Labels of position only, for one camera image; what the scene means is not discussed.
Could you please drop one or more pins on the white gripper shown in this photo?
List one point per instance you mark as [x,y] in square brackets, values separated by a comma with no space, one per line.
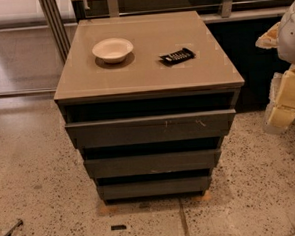
[292,37]

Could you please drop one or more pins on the grey top drawer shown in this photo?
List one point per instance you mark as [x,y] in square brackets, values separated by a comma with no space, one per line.
[153,129]

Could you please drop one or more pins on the grey drawer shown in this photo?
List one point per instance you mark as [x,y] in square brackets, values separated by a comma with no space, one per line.
[154,188]
[153,129]
[152,164]

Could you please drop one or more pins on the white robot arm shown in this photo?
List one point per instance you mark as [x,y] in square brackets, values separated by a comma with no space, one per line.
[280,112]

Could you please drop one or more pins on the grey drawer cabinet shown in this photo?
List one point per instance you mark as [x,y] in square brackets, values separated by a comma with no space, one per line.
[143,86]

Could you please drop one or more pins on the grey middle drawer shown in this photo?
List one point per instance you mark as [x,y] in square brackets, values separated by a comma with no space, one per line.
[152,164]

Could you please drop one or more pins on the grey bottom drawer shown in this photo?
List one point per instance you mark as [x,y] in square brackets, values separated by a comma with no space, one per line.
[154,188]

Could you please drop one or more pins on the black remote control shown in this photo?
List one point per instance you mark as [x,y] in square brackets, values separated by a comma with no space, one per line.
[178,57]

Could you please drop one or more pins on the white ceramic bowl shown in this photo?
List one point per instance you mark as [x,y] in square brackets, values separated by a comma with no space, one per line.
[112,50]

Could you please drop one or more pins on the metal railing frame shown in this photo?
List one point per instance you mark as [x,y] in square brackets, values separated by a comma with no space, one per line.
[234,23]

